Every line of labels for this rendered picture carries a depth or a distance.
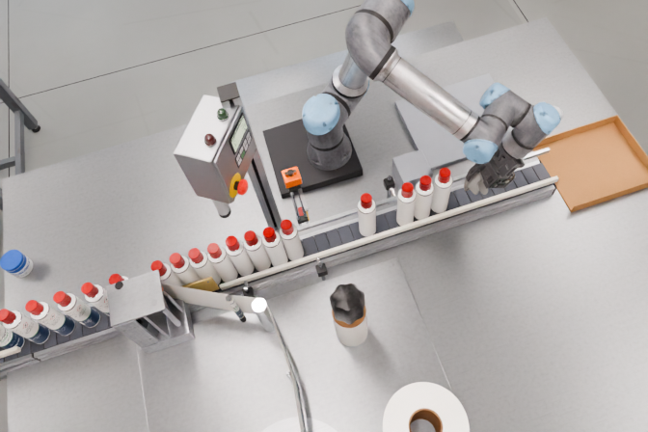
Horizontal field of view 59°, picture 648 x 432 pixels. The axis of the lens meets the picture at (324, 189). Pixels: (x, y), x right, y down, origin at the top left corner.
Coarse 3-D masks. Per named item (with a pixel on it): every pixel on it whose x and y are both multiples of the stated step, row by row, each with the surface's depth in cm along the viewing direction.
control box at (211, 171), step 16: (208, 96) 131; (208, 112) 129; (240, 112) 130; (192, 128) 127; (208, 128) 127; (224, 128) 126; (192, 144) 125; (224, 144) 125; (240, 144) 134; (176, 160) 127; (192, 160) 124; (208, 160) 123; (224, 160) 127; (192, 176) 131; (208, 176) 129; (224, 176) 129; (240, 176) 138; (208, 192) 136; (224, 192) 133
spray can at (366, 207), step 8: (360, 200) 164; (368, 200) 159; (360, 208) 162; (368, 208) 162; (360, 216) 166; (368, 216) 164; (360, 224) 170; (368, 224) 168; (360, 232) 176; (368, 232) 173
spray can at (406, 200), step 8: (408, 184) 160; (400, 192) 164; (408, 192) 159; (400, 200) 163; (408, 200) 162; (400, 208) 167; (408, 208) 166; (400, 216) 171; (408, 216) 170; (400, 224) 175
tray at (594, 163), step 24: (600, 120) 191; (552, 144) 192; (576, 144) 191; (600, 144) 190; (624, 144) 190; (552, 168) 187; (576, 168) 187; (600, 168) 186; (624, 168) 185; (576, 192) 182; (600, 192) 182; (624, 192) 179
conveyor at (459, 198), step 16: (528, 176) 181; (544, 176) 181; (464, 192) 181; (480, 192) 180; (496, 192) 180; (528, 192) 179; (448, 208) 178; (352, 224) 178; (384, 224) 177; (304, 240) 177; (320, 240) 177; (336, 240) 176; (352, 240) 176; (304, 256) 174; (256, 272) 173; (80, 336) 168; (32, 352) 167
